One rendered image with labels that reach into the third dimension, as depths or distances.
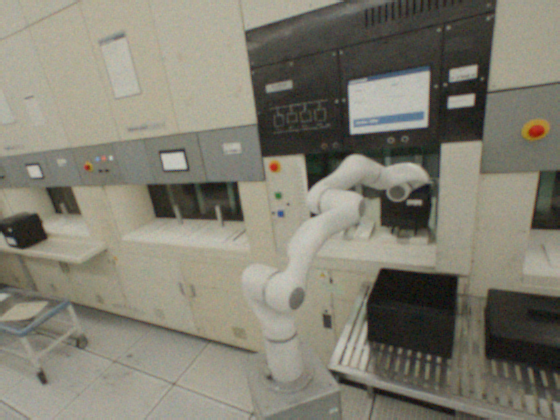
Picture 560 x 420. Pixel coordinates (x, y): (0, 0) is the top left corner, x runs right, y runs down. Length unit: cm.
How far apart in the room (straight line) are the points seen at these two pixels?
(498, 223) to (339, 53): 90
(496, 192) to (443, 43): 57
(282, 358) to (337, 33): 123
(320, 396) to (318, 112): 112
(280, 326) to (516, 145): 102
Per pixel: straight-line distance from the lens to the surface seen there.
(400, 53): 155
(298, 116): 166
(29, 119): 309
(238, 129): 179
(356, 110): 158
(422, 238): 194
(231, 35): 178
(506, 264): 176
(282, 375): 130
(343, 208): 120
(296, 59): 164
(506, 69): 156
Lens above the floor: 174
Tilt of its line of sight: 22 degrees down
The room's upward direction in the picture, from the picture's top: 11 degrees counter-clockwise
